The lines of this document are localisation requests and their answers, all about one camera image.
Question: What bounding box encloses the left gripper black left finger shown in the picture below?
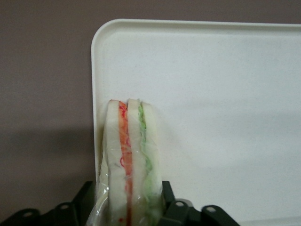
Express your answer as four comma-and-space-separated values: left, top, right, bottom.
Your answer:
70, 180, 97, 226

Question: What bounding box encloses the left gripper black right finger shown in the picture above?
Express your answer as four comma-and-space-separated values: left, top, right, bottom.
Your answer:
159, 180, 189, 226

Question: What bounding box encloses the triangle sandwich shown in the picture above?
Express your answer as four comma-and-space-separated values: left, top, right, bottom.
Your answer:
86, 98, 166, 226

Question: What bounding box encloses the cream plastic tray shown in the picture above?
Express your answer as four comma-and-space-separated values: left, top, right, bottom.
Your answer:
89, 18, 301, 226

